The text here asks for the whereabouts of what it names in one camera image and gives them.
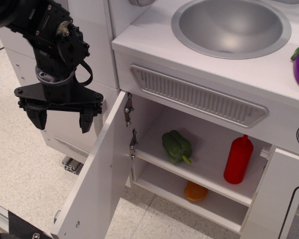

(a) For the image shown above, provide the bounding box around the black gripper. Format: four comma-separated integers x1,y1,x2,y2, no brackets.
14,76,103,133

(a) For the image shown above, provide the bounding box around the white cabinet door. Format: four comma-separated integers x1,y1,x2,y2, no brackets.
51,91,133,239

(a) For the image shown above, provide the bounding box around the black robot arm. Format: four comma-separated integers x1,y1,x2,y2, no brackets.
0,0,103,133

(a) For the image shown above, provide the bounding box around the white toy kitchen cabinet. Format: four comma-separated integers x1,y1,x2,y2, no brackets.
109,0,299,239

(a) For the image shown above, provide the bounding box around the upper metal door hinge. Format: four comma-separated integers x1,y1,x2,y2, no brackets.
124,93,134,126

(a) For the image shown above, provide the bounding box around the metal door hinge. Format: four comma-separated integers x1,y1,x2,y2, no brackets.
124,93,134,126
129,129,138,160

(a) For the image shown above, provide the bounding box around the lower metal door hinge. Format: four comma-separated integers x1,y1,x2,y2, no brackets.
129,129,138,160

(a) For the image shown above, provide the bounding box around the white toy fridge unit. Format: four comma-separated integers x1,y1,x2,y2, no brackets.
0,0,120,164

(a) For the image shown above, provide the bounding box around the green toy bell pepper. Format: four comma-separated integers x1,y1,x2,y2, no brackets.
162,130,192,164

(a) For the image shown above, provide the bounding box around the grey vent panel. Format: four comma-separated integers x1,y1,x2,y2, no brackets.
130,64,269,128

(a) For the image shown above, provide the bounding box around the orange toy bun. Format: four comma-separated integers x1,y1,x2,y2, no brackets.
184,181,208,201

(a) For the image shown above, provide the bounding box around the red ketchup bottle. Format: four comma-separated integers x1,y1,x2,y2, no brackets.
223,134,254,184

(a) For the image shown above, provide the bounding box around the silver sink bowl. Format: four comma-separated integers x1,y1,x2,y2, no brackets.
171,0,292,60

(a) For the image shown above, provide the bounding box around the white oven door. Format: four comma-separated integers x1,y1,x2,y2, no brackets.
241,148,299,239

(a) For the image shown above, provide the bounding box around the aluminium extrusion rail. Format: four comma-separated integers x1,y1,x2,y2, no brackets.
62,156,84,175

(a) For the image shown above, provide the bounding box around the grey cabinet door handle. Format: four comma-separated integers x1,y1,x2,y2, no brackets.
53,210,61,224

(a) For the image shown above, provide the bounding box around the black mounting bracket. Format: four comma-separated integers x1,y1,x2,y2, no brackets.
8,211,52,239

